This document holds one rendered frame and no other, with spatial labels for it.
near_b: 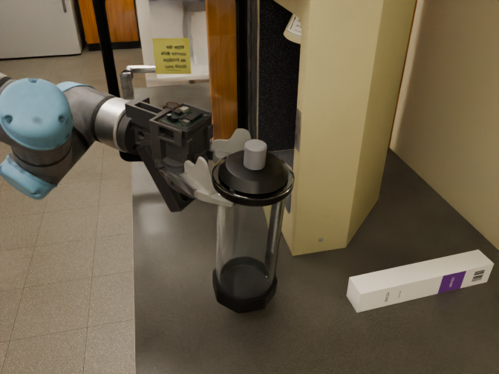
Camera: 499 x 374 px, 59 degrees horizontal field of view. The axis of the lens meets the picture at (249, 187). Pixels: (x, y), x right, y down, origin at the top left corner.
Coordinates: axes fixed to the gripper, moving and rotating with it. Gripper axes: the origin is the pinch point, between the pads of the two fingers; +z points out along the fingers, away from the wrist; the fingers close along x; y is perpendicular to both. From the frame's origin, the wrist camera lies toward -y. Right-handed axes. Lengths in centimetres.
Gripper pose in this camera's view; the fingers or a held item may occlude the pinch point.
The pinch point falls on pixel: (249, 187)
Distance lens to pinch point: 60.0
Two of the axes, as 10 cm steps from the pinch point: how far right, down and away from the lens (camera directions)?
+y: 0.6, -8.1, -5.9
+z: 8.6, 3.4, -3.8
